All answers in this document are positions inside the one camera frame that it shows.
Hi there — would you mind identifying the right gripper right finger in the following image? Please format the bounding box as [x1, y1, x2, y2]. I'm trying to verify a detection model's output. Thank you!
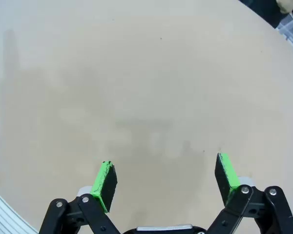
[206, 153, 293, 234]

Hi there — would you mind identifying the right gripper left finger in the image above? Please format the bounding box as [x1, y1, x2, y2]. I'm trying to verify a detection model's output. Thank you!
[38, 160, 124, 234]

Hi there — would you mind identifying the white ribbed panel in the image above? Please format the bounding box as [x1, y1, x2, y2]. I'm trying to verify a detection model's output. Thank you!
[0, 185, 39, 234]

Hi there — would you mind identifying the beige rounded object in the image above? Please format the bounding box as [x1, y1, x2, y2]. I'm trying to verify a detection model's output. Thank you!
[275, 0, 293, 14]

